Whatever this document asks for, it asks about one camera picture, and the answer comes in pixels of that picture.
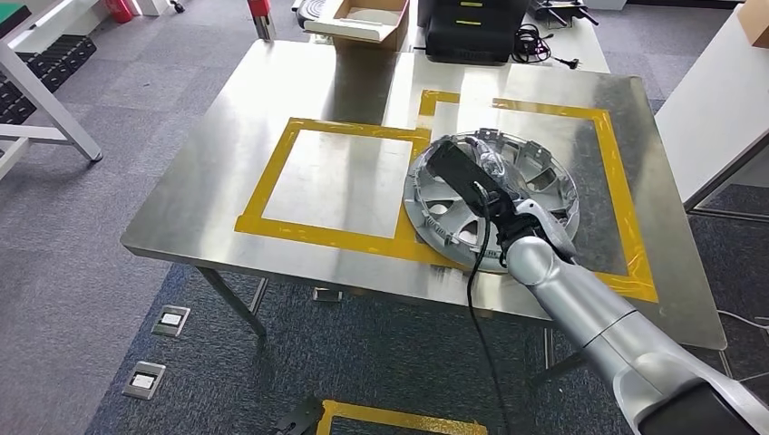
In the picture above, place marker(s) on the black round device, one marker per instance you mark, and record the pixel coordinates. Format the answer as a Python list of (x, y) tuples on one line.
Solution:
[(309, 12)]

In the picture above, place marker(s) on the black moulded tray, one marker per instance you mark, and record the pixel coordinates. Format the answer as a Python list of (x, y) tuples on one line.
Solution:
[(66, 57), (15, 102)]

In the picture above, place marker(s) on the yellow table tape outline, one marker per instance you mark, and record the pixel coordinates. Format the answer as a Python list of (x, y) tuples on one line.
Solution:
[(324, 235)]

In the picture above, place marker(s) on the white frame table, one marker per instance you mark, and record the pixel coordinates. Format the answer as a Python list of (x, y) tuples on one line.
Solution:
[(57, 108)]

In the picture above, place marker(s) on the red fire extinguisher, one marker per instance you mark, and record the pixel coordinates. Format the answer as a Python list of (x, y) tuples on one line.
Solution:
[(120, 9)]

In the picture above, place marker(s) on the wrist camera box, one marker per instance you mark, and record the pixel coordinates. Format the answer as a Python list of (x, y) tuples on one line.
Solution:
[(459, 168), (303, 417)]

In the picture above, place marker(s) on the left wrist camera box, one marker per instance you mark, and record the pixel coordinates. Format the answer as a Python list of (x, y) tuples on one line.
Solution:
[(303, 417)]

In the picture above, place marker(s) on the black case yellow labels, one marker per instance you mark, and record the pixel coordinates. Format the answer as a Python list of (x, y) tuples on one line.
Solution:
[(474, 30)]

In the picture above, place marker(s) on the grey plastic wheel hubcap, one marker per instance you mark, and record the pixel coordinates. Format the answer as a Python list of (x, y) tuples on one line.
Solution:
[(541, 174)]

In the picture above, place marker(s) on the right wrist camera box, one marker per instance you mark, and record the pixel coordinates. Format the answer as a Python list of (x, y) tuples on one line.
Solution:
[(459, 168)]

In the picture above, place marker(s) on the yellow floor tape square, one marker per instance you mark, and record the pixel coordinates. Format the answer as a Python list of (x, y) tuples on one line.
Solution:
[(390, 415)]

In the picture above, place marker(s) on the steel floor socket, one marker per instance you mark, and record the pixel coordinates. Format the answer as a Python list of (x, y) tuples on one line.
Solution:
[(171, 320), (144, 380), (327, 295)]

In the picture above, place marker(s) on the white wheeled stand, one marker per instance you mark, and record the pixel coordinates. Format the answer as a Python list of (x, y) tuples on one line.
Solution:
[(156, 6)]

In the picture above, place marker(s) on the brown cardboard box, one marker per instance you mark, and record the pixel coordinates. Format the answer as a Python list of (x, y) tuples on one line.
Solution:
[(372, 33), (756, 21)]

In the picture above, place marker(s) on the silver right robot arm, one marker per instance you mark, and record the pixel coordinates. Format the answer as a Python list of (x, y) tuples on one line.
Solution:
[(601, 312)]

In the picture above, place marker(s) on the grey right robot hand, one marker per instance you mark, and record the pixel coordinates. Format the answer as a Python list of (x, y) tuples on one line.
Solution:
[(495, 168)]

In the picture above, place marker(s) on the white panel board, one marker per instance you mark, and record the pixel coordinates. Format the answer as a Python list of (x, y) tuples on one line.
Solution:
[(709, 114)]

